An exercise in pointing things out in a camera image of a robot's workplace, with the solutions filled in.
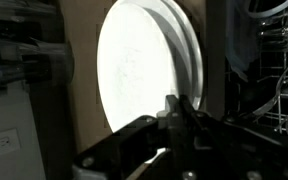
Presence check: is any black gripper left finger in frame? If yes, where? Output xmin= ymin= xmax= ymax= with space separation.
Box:
xmin=71 ymin=94 xmax=198 ymax=180

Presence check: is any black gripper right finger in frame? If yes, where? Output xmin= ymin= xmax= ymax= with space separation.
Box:
xmin=179 ymin=94 xmax=288 ymax=180

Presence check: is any white dinner plate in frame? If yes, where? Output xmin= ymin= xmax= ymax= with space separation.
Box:
xmin=143 ymin=0 xmax=199 ymax=109
xmin=168 ymin=0 xmax=205 ymax=112
xmin=96 ymin=0 xmax=179 ymax=133

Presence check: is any wire dishwasher rack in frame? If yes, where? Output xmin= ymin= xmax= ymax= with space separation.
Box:
xmin=226 ymin=0 xmax=288 ymax=142

